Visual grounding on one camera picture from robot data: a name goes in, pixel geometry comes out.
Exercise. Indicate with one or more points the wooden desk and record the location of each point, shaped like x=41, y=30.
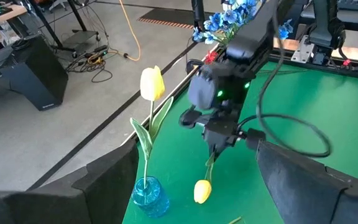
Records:
x=11, y=12

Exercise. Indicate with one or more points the red artificial flower bunch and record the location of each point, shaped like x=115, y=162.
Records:
x=211, y=57

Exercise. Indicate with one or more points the green table mat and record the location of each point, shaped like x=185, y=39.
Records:
x=322, y=102

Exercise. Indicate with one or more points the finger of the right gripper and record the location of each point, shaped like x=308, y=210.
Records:
x=212, y=149
x=221, y=147

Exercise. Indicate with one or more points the black rolling desk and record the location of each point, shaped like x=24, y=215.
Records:
x=79, y=39

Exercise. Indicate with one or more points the black table clamp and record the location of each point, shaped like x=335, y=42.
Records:
x=192, y=66

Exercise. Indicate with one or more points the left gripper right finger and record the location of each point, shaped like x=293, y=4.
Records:
x=306, y=199

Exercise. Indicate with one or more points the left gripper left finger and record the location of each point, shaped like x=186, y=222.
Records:
x=104, y=199

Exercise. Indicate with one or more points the blue artificial flower bunch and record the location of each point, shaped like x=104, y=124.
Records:
x=211, y=26
x=238, y=12

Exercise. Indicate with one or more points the black floor stand post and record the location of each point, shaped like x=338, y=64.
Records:
x=197, y=14

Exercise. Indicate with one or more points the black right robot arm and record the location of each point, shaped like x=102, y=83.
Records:
x=253, y=37

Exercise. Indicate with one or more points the black computer tower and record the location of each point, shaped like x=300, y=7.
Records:
x=36, y=77

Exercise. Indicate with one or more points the black aluminium table frame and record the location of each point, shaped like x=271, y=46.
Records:
x=322, y=67

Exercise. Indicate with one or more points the silver mounting bracket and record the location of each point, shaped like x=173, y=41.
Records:
x=303, y=49

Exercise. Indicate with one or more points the black striped-edge floor mat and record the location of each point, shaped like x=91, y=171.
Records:
x=166, y=17

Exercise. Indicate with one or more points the blue glass vase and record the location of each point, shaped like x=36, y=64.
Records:
x=152, y=199

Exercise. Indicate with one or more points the small red connector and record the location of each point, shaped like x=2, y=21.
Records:
x=346, y=63

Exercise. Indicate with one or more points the black computer keyboard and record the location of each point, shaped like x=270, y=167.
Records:
x=354, y=4

